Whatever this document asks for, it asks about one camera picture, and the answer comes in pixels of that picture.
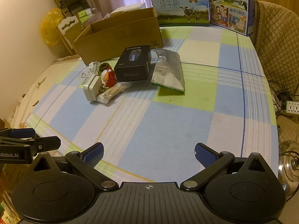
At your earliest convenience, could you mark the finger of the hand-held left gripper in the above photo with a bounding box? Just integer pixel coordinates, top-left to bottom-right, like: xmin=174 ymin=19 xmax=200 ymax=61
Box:
xmin=0 ymin=128 xmax=35 ymax=139
xmin=0 ymin=136 xmax=61 ymax=155

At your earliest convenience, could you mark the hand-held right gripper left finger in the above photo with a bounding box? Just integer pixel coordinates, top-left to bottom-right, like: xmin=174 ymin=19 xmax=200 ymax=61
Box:
xmin=24 ymin=142 xmax=118 ymax=192

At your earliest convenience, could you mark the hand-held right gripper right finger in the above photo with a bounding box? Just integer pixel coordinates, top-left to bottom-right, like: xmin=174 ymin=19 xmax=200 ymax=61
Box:
xmin=180 ymin=142 xmax=278 ymax=192

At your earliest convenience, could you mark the clear bag of cotton swabs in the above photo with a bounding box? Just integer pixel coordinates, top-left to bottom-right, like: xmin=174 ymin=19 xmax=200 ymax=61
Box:
xmin=97 ymin=82 xmax=131 ymax=105

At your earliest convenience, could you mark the white plug adapter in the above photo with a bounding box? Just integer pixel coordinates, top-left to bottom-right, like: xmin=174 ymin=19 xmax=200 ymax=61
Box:
xmin=83 ymin=75 xmax=103 ymax=102

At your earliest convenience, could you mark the red blue cat figurine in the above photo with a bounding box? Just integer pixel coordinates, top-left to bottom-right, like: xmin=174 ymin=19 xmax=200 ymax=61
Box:
xmin=100 ymin=66 xmax=117 ymax=87

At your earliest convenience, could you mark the silver foil bag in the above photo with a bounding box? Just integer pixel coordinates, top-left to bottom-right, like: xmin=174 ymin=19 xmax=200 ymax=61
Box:
xmin=151 ymin=48 xmax=185 ymax=95

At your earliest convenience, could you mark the black product box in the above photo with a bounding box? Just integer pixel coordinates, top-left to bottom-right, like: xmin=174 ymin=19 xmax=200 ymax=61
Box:
xmin=114 ymin=45 xmax=151 ymax=83

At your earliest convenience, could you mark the brown cardboard box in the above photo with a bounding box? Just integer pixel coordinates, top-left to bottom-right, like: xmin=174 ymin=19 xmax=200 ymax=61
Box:
xmin=73 ymin=7 xmax=163 ymax=66

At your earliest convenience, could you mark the plaid tablecloth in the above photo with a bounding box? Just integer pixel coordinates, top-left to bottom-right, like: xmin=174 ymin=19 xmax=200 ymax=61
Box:
xmin=24 ymin=26 xmax=281 ymax=182

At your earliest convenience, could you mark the crumpled clear plastic wrapper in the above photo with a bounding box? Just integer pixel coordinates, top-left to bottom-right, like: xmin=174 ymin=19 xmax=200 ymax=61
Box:
xmin=88 ymin=61 xmax=103 ymax=75

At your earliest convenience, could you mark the white power strip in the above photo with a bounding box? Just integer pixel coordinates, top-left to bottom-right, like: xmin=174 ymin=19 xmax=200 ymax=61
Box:
xmin=281 ymin=100 xmax=299 ymax=114

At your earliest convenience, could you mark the yellow plastic bag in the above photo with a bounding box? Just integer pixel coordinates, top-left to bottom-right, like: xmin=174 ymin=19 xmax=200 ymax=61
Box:
xmin=40 ymin=8 xmax=64 ymax=47

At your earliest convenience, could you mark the pile of pastel tissue packs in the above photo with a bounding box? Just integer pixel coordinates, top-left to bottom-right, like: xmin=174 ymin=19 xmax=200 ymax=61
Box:
xmin=78 ymin=8 xmax=103 ymax=29

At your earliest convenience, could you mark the quilted beige chair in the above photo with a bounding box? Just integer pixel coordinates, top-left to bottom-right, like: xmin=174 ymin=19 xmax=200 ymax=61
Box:
xmin=256 ymin=0 xmax=299 ymax=91

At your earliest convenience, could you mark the blue milk carton box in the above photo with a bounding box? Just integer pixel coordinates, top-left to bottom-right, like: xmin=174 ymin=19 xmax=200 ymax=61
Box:
xmin=207 ymin=0 xmax=257 ymax=36

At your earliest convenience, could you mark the green milk carton box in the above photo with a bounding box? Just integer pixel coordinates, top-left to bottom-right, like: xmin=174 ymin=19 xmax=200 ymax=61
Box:
xmin=149 ymin=0 xmax=210 ymax=27

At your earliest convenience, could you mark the white flat box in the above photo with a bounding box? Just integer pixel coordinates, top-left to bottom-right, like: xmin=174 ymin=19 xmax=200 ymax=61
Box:
xmin=111 ymin=2 xmax=146 ymax=14

